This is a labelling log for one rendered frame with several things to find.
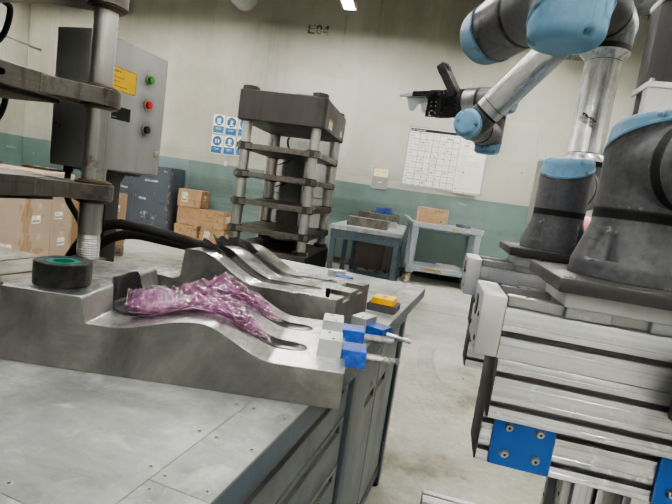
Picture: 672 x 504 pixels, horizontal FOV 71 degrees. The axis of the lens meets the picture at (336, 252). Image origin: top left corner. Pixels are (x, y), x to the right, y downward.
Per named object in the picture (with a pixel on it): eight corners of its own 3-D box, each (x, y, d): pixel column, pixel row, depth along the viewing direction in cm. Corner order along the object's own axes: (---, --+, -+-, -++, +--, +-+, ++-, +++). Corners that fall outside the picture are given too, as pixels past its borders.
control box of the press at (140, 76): (138, 460, 180) (177, 60, 161) (69, 507, 151) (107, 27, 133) (93, 443, 186) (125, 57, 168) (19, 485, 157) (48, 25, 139)
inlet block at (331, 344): (395, 372, 78) (400, 340, 77) (398, 384, 73) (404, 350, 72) (316, 360, 78) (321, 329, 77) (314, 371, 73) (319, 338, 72)
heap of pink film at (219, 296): (285, 317, 89) (290, 277, 88) (269, 348, 72) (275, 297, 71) (150, 297, 90) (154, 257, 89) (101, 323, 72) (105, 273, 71)
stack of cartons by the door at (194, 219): (230, 246, 771) (236, 195, 760) (222, 248, 739) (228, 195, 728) (181, 238, 784) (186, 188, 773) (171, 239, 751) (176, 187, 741)
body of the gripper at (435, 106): (422, 116, 151) (457, 116, 143) (425, 88, 149) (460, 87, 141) (434, 118, 156) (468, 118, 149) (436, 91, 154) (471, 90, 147)
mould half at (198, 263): (364, 317, 122) (372, 265, 120) (330, 342, 97) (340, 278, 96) (199, 280, 137) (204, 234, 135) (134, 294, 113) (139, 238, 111)
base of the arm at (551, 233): (575, 252, 123) (583, 214, 122) (593, 258, 108) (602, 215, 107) (515, 243, 126) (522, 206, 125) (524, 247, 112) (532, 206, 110)
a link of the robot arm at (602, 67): (541, 207, 124) (583, -10, 118) (556, 211, 136) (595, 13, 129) (591, 214, 117) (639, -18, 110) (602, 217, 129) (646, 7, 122)
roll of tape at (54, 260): (66, 274, 77) (68, 253, 77) (103, 284, 75) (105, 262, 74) (18, 280, 70) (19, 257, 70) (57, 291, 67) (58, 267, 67)
